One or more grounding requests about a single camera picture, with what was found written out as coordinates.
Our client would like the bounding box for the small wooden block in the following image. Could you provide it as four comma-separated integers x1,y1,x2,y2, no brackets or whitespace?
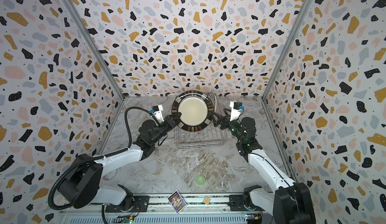
203,196,211,205

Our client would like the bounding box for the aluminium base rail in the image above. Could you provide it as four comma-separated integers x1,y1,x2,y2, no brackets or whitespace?
55,193,276,224

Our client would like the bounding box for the black corrugated cable hose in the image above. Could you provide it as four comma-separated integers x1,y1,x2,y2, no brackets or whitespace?
47,106,157,211

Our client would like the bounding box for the aluminium corner post left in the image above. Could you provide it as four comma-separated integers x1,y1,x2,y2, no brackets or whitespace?
61,0,125,101

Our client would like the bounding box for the dark striped rim plate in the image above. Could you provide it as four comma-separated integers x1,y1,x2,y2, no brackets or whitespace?
171,90,215,132

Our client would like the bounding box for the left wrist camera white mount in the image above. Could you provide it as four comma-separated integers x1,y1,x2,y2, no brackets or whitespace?
150,105,164,124

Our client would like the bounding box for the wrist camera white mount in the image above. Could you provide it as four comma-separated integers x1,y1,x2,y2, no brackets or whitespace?
230,101,244,121
150,105,164,124

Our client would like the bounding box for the steel wire dish rack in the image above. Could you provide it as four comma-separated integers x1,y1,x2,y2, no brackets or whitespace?
174,93,227,150

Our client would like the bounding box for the aluminium corner post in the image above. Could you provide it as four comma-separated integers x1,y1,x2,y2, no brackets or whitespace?
61,0,125,101
262,0,312,102

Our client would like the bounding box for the colourful playing card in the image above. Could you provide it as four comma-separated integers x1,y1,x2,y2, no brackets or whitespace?
168,191,187,214

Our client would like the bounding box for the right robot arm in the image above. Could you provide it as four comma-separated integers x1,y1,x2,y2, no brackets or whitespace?
212,113,316,224

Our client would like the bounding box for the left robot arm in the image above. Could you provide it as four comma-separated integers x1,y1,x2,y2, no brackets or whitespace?
48,112,182,212

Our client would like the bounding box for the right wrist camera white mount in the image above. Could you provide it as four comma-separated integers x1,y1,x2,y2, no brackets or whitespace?
230,101,244,121

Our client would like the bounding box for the aluminium corner post right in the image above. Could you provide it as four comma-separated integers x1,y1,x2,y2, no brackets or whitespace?
262,0,312,102

